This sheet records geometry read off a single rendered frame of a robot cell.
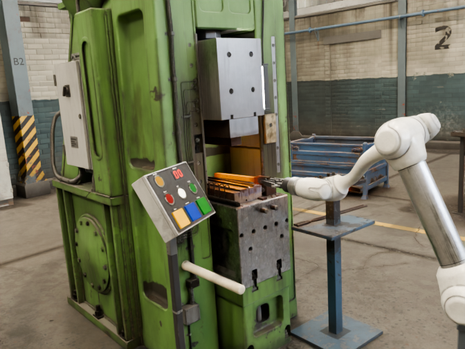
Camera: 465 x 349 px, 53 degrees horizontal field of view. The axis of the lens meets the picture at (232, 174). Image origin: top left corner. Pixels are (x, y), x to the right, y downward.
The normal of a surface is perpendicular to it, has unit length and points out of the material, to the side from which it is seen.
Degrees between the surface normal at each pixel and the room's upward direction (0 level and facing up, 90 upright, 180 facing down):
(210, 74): 90
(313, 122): 90
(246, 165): 90
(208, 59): 90
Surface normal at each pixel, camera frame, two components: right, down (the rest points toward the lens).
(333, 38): -0.70, 0.18
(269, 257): 0.65, 0.11
